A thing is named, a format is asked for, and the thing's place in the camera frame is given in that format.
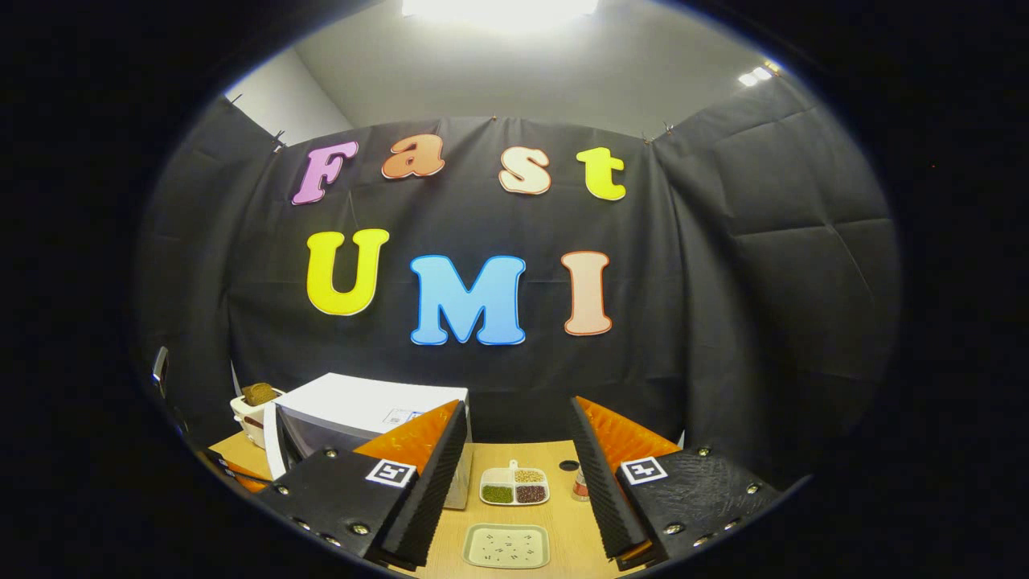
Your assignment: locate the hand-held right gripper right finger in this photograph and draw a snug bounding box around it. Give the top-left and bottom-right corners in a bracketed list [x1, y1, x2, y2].
[571, 396, 785, 570]

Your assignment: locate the white toaster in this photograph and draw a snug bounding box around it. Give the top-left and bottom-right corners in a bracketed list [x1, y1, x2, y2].
[231, 392, 282, 449]

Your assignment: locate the white microwave oven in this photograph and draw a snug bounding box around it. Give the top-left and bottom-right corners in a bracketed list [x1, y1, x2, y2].
[264, 372, 474, 510]

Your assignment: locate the large ceiling light panel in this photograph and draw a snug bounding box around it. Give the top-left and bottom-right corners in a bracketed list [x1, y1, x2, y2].
[402, 0, 600, 21]

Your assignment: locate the white divided bean dish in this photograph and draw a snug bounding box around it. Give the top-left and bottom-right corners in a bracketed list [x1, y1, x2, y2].
[480, 460, 551, 507]

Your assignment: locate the pale green rectangular plate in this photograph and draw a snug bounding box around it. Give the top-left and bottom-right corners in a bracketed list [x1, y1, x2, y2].
[463, 524, 551, 569]

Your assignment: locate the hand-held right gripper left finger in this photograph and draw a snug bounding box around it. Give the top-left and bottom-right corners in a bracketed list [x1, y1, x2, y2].
[253, 400, 469, 570]

